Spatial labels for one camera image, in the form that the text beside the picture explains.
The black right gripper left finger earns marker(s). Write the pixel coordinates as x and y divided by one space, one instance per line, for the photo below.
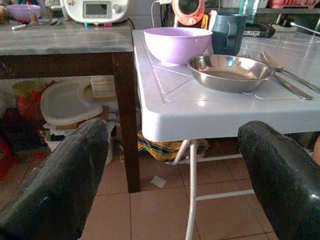
57 190

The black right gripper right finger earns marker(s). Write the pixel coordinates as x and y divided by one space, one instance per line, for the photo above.
282 180

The red plastic bag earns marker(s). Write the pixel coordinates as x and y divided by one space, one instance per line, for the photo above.
28 105

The white plastic folding table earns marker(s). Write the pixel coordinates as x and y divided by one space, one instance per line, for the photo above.
225 110

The stainless steel fork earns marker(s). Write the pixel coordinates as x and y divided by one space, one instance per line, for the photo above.
282 80

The white paper scrap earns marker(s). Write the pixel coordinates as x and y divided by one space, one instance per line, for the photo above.
158 181

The stainless steel spoon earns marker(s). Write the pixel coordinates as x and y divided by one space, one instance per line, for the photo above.
287 71

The yellow plastic bag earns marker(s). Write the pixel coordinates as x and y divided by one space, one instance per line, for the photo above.
160 150

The stainless steel plate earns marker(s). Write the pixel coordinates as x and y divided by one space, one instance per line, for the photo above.
230 73

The dark wooden table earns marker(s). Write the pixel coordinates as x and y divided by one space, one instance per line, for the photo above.
75 47

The dark blue plastic mug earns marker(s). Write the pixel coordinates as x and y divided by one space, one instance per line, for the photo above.
228 33

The large purple plastic bowl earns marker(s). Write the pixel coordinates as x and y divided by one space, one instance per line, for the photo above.
177 44

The clear plastic bottle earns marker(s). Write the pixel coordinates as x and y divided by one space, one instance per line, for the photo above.
248 10

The small purple plastic bowl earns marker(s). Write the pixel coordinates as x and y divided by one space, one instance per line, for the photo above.
23 12

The white rice cooker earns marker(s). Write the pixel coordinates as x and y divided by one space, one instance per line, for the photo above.
96 10

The orange round mirror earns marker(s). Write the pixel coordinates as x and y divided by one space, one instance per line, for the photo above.
188 10

